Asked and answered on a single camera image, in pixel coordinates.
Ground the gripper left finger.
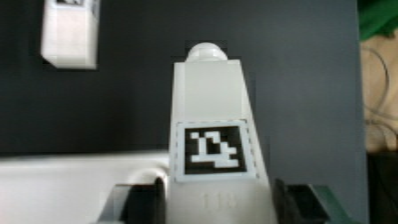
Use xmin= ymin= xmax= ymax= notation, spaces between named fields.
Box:
xmin=95 ymin=178 xmax=166 ymax=224

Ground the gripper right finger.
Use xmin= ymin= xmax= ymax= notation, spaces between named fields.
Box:
xmin=274 ymin=179 xmax=356 ymax=224

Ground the white desk top tray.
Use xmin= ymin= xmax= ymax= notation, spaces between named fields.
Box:
xmin=0 ymin=152 xmax=169 ymax=224

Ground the white desk leg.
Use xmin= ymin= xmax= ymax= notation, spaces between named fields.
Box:
xmin=168 ymin=42 xmax=278 ymax=224
xmin=41 ymin=0 xmax=102 ymax=69

